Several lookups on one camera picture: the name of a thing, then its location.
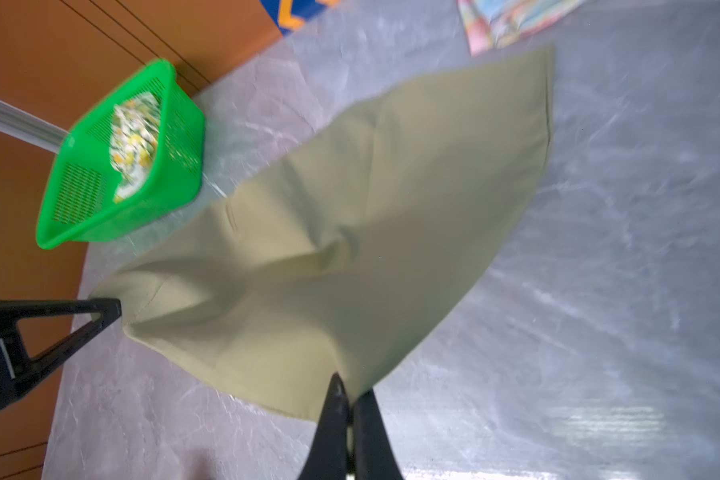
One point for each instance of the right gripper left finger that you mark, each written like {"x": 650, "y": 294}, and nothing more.
{"x": 328, "y": 455}

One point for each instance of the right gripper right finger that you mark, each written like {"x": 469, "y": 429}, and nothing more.
{"x": 372, "y": 455}

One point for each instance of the yellow green patterned skirt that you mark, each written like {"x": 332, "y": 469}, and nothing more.
{"x": 133, "y": 142}

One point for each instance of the pastel floral skirt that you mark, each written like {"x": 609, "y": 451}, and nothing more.
{"x": 497, "y": 24}

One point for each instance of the green plastic basket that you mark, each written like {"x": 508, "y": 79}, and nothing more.
{"x": 86, "y": 199}

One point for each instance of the olive green skirt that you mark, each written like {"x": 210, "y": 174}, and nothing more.
{"x": 341, "y": 257}

